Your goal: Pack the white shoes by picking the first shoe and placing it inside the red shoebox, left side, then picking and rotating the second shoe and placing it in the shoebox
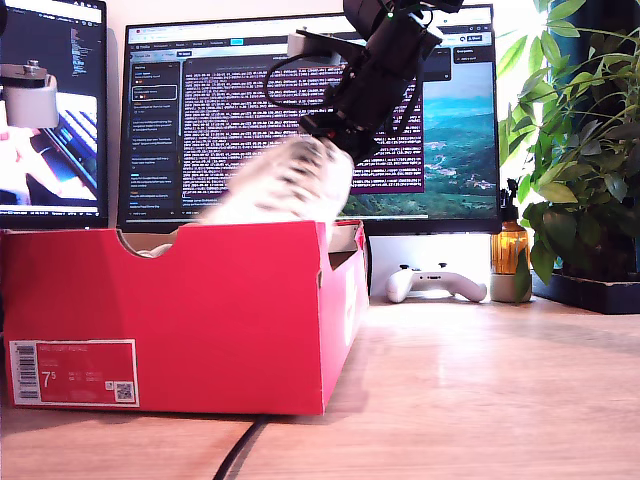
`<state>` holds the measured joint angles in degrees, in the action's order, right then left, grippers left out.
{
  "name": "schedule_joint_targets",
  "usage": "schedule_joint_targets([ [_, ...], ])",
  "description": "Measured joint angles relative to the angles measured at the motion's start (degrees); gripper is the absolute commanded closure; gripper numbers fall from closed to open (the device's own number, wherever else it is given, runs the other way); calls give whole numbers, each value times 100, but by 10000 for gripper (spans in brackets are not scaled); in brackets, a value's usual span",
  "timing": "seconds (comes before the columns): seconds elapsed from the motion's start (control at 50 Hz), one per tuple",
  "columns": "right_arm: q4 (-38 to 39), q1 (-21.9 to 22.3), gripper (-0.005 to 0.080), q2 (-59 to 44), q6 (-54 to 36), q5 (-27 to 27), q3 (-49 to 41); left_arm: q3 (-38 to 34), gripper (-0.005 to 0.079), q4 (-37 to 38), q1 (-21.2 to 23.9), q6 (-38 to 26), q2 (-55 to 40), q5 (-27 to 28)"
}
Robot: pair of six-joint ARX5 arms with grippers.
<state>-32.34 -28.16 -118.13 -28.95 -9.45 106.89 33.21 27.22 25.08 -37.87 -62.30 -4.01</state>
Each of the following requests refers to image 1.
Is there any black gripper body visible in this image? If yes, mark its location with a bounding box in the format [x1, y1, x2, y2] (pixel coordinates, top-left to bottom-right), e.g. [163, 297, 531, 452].
[299, 62, 419, 164]

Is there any red cardboard shoebox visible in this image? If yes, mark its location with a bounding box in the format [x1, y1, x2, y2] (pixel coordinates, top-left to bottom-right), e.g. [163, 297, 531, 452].
[0, 219, 371, 416]

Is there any large black computer monitor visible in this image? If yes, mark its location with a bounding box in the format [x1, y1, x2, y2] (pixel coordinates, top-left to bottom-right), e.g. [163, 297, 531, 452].
[117, 3, 503, 236]

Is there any white game controller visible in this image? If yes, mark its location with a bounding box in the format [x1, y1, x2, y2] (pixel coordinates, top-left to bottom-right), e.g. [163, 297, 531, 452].
[384, 263, 489, 305]

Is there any amber pump bottle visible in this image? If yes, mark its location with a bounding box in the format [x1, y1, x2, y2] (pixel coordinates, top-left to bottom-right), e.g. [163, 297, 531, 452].
[490, 178, 531, 276]

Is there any green leafy houseplant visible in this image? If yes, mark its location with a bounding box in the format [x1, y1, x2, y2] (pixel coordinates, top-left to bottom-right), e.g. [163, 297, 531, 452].
[497, 0, 640, 286]

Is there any dark planter tray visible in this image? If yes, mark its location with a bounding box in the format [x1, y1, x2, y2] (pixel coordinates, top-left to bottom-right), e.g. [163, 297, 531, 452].
[532, 272, 640, 316]

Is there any small black computer monitor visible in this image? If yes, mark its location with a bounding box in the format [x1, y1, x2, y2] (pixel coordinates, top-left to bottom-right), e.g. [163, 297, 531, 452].
[0, 0, 110, 231]

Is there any black straight arm cable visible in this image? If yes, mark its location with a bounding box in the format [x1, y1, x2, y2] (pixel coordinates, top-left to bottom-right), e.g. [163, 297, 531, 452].
[399, 62, 427, 134]

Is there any pale grey camera box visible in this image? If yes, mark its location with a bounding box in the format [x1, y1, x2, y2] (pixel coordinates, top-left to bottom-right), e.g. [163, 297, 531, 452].
[287, 29, 371, 69]
[0, 59, 60, 130]

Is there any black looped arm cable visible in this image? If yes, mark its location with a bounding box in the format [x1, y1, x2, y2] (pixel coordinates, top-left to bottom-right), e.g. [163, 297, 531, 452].
[263, 59, 351, 109]

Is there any black table cable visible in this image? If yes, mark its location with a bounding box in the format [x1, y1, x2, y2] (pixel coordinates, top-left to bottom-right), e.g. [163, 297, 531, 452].
[212, 414, 274, 480]

